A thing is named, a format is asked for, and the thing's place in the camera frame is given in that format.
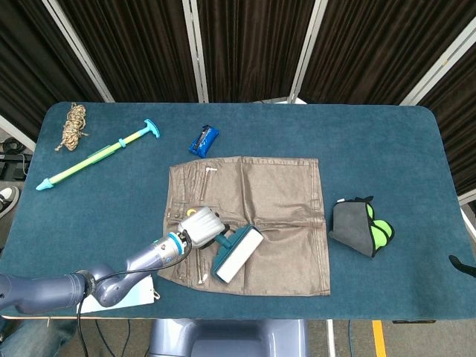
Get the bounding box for blue zippered pouch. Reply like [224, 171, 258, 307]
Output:
[187, 125, 220, 158]

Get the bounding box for beige braided rope bundle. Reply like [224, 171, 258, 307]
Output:
[54, 103, 91, 152]

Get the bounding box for black floor equipment with cables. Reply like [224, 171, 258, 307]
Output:
[0, 136, 33, 181]

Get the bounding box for grey folded cloth green lining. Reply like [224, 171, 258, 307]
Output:
[327, 196, 396, 258]

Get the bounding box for white lint roller teal handle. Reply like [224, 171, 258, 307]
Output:
[187, 208, 265, 283]

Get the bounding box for blue jeans leg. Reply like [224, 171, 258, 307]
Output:
[0, 319, 79, 357]

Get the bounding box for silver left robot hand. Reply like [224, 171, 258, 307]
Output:
[177, 207, 228, 250]

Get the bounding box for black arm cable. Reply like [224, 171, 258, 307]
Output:
[76, 229, 194, 357]

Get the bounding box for black strap piece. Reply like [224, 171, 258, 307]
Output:
[448, 254, 476, 278]

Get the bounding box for green and blue pump stick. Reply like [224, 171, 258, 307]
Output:
[35, 118, 163, 192]

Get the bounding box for white and light-blue cloth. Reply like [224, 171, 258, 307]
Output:
[76, 274, 156, 315]

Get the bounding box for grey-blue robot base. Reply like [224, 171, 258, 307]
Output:
[148, 318, 309, 357]

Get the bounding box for brown shiny zippered skirt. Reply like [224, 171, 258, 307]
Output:
[157, 155, 332, 298]

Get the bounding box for white and black sneaker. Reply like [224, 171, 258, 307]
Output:
[0, 185, 20, 220]

